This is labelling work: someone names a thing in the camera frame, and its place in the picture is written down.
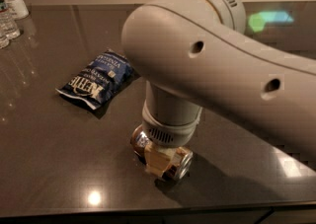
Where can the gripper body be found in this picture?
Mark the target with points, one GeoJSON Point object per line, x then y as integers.
{"type": "Point", "coordinates": [171, 133]}

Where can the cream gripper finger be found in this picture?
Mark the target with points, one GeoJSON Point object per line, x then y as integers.
{"type": "Point", "coordinates": [159, 169]}

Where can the orange soda can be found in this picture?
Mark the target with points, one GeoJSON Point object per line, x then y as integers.
{"type": "Point", "coordinates": [139, 140]}

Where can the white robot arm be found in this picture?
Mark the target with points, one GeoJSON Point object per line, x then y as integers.
{"type": "Point", "coordinates": [194, 55]}

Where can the blue Kettle chips bag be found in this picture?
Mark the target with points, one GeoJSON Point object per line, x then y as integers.
{"type": "Point", "coordinates": [99, 81]}

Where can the clear plastic water bottle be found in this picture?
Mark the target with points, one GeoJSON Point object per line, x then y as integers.
{"type": "Point", "coordinates": [7, 23]}

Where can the white sanitizer pump bottle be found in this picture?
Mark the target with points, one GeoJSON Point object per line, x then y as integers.
{"type": "Point", "coordinates": [18, 9]}

